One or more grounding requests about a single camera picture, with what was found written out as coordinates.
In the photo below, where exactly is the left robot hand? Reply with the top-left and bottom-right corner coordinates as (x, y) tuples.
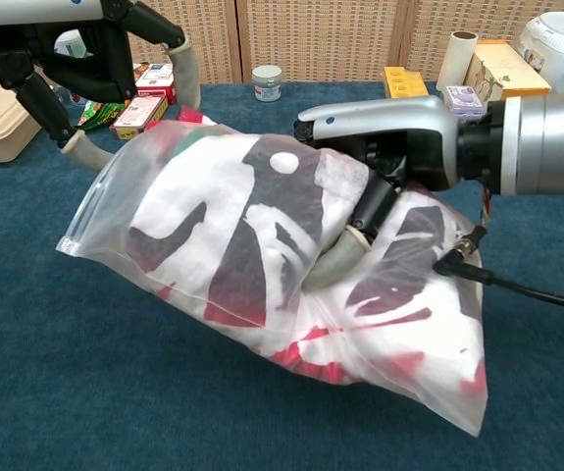
(0, 0), (204, 172)

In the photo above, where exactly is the translucent plastic zip bag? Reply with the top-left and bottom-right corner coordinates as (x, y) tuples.
(55, 105), (488, 438)

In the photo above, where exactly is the small white jar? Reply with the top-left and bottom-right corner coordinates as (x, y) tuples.
(251, 65), (285, 103)

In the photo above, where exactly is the white paper roll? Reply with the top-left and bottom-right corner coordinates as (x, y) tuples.
(436, 30), (480, 94)

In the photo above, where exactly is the yellow holder with round holes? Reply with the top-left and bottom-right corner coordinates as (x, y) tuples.
(383, 66), (430, 99)

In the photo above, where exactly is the blue felt table cover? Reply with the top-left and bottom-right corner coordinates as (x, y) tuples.
(0, 80), (564, 471)

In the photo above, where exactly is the clear purple soap case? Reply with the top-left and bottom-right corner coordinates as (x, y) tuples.
(442, 84), (491, 118)

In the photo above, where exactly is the woven wicker folding screen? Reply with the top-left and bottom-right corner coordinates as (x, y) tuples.
(0, 0), (564, 84)

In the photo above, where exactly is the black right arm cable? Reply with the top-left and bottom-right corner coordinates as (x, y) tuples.
(433, 181), (564, 315)

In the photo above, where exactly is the white rice cooker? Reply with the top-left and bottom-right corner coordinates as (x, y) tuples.
(515, 12), (564, 94)

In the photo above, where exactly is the white green cylindrical can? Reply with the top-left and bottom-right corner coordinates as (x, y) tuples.
(53, 27), (97, 107)

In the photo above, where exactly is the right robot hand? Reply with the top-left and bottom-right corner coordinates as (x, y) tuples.
(294, 95), (462, 290)

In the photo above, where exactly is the white red black garment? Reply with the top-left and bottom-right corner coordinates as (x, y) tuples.
(124, 105), (487, 398)

